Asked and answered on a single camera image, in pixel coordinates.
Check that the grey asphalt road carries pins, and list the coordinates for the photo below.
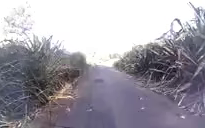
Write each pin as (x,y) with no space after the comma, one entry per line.
(103,100)

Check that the dry leaf litter verge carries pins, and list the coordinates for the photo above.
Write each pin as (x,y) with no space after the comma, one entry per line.
(61,100)

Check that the tall dry grass thicket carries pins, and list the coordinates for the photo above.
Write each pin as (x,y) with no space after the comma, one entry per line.
(30,71)
(176,56)

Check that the bare-branched tree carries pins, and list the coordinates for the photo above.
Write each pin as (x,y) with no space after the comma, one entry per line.
(18,21)

